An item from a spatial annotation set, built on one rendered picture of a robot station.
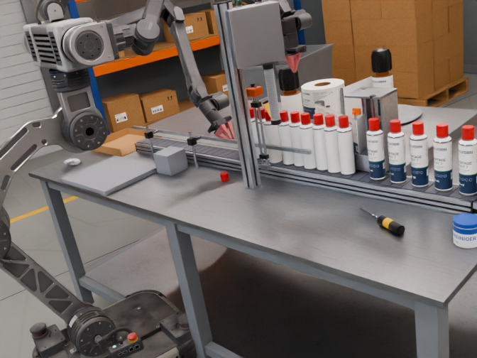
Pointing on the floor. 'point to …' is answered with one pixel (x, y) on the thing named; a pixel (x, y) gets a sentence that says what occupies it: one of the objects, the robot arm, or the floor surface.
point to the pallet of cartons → (400, 45)
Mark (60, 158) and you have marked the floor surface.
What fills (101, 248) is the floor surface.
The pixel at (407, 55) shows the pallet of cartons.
